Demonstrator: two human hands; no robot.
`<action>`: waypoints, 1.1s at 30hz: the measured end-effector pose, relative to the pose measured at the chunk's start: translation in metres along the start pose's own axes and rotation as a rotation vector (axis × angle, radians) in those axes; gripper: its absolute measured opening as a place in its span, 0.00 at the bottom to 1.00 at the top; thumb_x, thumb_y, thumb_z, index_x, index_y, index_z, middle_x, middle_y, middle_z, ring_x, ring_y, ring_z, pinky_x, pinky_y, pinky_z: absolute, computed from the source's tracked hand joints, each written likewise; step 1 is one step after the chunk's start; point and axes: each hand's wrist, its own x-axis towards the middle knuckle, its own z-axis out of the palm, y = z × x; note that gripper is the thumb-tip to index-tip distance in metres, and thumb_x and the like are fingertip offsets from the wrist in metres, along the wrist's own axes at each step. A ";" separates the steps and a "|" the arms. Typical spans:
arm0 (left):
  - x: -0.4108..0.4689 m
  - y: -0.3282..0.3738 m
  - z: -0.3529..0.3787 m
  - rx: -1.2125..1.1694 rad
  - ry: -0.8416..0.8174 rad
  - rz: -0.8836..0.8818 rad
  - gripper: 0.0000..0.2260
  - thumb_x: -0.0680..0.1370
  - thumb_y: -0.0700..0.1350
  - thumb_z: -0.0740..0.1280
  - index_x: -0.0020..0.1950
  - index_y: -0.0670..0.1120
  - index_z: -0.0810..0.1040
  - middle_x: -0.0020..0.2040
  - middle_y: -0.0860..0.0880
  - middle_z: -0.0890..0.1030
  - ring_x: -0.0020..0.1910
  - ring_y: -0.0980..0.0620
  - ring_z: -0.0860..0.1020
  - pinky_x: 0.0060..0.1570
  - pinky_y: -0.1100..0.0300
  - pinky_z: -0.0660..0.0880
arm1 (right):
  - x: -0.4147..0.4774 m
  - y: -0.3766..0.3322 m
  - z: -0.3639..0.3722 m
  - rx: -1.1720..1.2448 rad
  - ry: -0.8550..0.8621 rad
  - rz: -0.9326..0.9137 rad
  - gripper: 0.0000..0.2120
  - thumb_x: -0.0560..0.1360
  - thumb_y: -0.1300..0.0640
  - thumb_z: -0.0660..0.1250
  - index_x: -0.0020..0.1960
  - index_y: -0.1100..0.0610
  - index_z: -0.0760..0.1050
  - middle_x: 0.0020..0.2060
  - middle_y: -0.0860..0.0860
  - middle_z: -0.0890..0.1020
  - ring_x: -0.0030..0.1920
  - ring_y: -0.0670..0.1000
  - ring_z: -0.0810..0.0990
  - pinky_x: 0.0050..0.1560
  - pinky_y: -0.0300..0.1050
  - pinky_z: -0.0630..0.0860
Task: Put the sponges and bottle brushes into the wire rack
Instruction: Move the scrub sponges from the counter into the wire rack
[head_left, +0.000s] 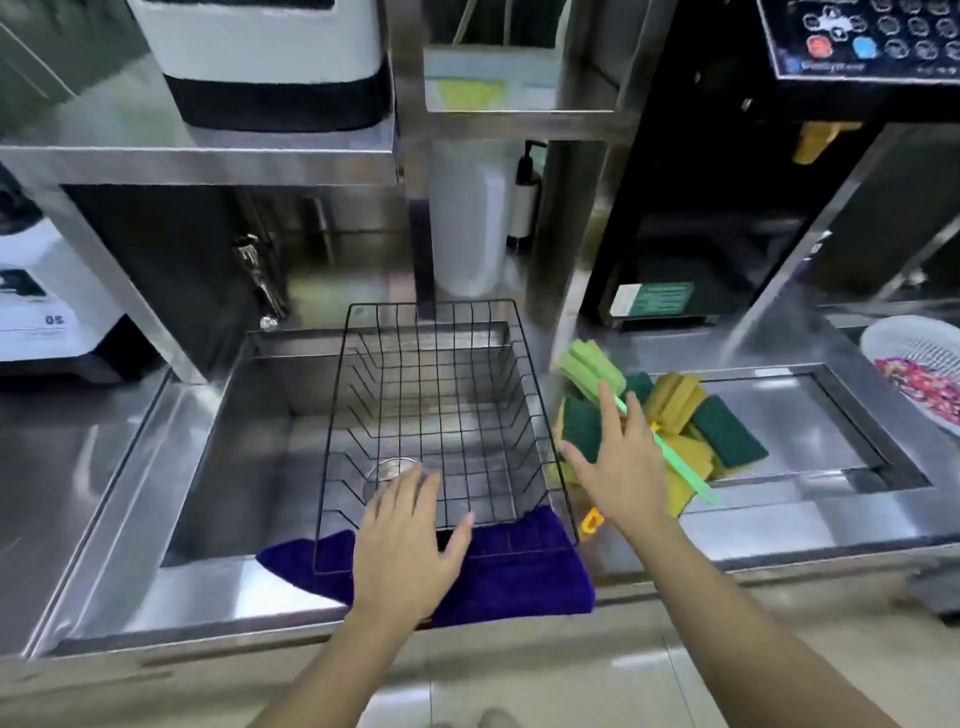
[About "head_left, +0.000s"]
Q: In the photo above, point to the person's right hand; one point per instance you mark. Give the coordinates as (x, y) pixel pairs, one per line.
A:
(630, 480)

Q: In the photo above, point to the person's left hand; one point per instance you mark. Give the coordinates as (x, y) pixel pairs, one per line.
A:
(397, 555)

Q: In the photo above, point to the green yellow scouring sponge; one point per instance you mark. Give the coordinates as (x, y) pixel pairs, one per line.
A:
(690, 457)
(731, 431)
(581, 427)
(639, 384)

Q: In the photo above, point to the person's right forearm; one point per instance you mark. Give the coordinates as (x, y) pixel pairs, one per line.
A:
(735, 645)

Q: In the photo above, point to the person's left forearm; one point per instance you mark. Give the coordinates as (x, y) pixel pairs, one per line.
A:
(337, 675)

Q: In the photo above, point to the person's right beige shoe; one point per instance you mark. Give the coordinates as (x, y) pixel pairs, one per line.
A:
(499, 720)

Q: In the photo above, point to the round sink drain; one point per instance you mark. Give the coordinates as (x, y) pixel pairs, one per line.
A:
(386, 472)

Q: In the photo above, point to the purple cloth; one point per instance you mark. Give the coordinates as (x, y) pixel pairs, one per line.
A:
(517, 585)

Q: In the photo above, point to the stainless steel sink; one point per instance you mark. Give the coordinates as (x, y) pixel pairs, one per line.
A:
(255, 450)

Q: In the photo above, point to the shallow steel drip tray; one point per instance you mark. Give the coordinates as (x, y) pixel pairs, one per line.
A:
(810, 427)

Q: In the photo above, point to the black machine with green label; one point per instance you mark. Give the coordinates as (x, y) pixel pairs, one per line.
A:
(675, 225)

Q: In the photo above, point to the black white pump bottle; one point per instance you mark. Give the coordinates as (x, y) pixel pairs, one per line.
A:
(523, 210)

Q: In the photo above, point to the white plastic cylindrical container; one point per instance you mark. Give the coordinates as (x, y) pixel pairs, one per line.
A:
(469, 225)

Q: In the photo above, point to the chrome faucet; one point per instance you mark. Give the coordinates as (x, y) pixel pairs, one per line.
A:
(262, 285)

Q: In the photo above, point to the white plastic colander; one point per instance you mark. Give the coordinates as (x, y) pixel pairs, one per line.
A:
(900, 337)

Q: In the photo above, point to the pile of colourful small items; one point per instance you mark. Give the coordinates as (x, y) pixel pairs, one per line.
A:
(926, 386)

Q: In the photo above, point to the yellow dispenser nozzle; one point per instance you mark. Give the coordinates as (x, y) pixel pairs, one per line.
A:
(814, 141)

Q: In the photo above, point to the translucent plastic box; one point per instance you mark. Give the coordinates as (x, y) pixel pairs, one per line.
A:
(525, 75)

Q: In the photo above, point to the white black blender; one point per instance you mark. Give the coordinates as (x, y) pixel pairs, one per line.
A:
(60, 300)

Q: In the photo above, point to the stainless steel shelf rack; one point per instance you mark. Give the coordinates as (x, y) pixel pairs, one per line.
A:
(225, 161)

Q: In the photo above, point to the black button control panel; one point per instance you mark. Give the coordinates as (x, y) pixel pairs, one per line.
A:
(862, 37)

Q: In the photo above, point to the white black shelf appliance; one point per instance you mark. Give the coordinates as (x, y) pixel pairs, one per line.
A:
(262, 67)

